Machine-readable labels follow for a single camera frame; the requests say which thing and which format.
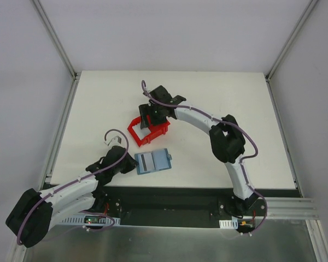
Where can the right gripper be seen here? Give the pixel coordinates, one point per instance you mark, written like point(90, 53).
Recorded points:
point(148, 117)

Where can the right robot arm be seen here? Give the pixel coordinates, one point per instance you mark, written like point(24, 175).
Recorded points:
point(227, 142)

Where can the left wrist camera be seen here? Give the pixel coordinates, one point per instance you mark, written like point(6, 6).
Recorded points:
point(115, 141)

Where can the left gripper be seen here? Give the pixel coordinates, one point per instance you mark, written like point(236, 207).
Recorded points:
point(128, 164)

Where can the aluminium front rail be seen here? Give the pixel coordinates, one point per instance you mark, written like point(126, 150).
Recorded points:
point(292, 209)

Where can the red plastic bin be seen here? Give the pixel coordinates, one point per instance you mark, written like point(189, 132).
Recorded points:
point(146, 135)

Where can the left white cable duct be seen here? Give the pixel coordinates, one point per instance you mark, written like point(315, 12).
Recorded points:
point(84, 219)

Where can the left aluminium frame post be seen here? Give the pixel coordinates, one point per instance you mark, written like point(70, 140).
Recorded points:
point(43, 16)

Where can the aluminium frame post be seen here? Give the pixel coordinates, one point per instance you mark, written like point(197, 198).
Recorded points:
point(43, 16)
point(292, 37)

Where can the right white cable duct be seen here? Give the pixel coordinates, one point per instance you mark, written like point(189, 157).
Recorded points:
point(228, 224)

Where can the white cable duct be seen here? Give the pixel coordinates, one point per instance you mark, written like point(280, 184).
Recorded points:
point(84, 219)
point(228, 224)

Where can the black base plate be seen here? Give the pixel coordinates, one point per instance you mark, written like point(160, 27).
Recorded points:
point(178, 207)

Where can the blue leather card holder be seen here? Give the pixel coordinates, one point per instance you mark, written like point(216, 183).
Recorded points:
point(162, 160)

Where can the right aluminium frame post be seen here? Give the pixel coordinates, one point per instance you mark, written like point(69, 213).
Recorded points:
point(292, 37)

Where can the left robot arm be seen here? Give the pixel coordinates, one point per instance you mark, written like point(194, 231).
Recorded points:
point(36, 212)

